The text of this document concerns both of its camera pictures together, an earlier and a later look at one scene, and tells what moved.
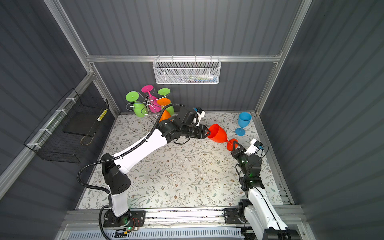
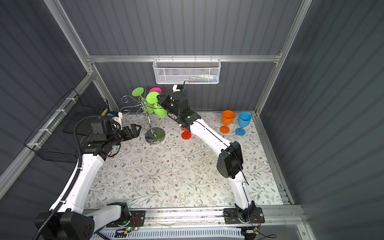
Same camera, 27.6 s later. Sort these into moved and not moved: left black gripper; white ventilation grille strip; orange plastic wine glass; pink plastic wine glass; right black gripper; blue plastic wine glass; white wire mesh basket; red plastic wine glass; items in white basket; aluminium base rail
Moved: left black gripper; orange plastic wine glass; pink plastic wine glass; red plastic wine glass; right black gripper
Not moved: aluminium base rail; items in white basket; white ventilation grille strip; white wire mesh basket; blue plastic wine glass
